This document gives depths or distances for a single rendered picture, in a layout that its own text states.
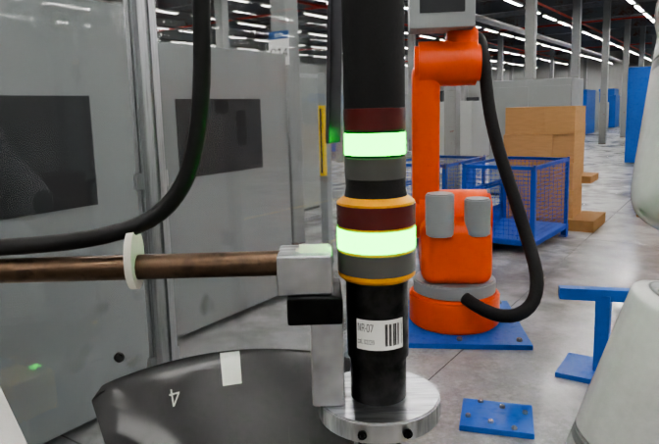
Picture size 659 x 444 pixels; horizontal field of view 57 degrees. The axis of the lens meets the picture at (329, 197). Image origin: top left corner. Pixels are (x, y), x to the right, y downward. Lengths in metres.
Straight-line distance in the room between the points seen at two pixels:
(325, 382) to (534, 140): 8.12
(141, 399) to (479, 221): 3.80
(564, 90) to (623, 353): 10.45
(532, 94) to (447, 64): 6.79
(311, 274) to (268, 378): 0.23
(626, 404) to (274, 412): 0.27
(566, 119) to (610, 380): 7.83
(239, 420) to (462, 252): 3.83
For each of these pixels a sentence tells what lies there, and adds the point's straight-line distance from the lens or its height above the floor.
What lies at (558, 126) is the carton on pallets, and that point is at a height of 1.33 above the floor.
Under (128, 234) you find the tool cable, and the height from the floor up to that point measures 1.56.
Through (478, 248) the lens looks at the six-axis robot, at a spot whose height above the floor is 0.65.
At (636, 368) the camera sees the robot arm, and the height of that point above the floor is 1.43.
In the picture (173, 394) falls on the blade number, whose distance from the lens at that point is 0.54.
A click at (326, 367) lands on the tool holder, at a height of 1.48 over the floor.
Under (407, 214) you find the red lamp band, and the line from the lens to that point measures 0.32.
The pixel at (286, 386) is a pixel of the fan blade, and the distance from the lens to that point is 0.54.
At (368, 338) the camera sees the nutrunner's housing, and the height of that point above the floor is 1.50.
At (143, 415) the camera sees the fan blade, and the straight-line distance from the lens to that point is 0.54.
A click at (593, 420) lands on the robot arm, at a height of 1.38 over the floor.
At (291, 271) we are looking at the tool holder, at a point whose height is 1.54.
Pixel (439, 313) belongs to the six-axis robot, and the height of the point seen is 0.19.
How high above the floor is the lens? 1.62
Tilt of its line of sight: 8 degrees down
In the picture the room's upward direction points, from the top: 2 degrees counter-clockwise
